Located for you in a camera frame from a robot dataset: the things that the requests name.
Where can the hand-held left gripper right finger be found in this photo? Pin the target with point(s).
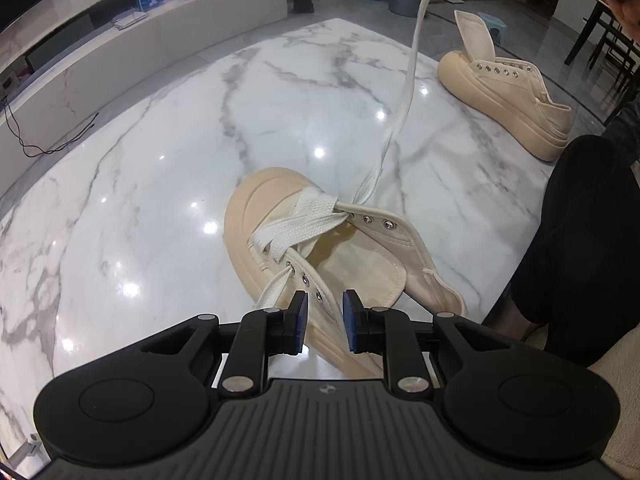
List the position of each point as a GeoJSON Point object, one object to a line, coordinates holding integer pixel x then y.
{"type": "Point", "coordinates": [351, 324]}

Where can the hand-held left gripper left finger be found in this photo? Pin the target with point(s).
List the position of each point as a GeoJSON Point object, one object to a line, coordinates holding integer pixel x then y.
{"type": "Point", "coordinates": [300, 325]}

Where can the white shoelace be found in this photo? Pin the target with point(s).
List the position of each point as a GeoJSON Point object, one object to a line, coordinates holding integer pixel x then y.
{"type": "Point", "coordinates": [300, 220]}

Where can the cream platform shoe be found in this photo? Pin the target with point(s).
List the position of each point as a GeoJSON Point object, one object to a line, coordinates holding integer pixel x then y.
{"type": "Point", "coordinates": [500, 100]}
{"type": "Point", "coordinates": [240, 210]}

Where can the person's right hand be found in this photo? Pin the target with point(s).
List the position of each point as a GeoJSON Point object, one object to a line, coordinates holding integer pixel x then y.
{"type": "Point", "coordinates": [629, 12]}

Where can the dark wooden chair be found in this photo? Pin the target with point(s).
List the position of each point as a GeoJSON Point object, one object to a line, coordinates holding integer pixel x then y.
{"type": "Point", "coordinates": [600, 35]}

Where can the blue stool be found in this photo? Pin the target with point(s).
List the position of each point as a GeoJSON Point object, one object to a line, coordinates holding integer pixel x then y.
{"type": "Point", "coordinates": [495, 22]}

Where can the person's dark trousers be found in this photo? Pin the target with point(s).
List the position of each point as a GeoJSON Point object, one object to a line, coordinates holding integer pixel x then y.
{"type": "Point", "coordinates": [575, 250]}

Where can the beige sofa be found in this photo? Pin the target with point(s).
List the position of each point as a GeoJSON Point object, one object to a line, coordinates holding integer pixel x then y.
{"type": "Point", "coordinates": [620, 400]}

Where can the marble TV console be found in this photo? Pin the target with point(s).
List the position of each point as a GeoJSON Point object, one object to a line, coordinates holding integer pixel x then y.
{"type": "Point", "coordinates": [125, 55]}

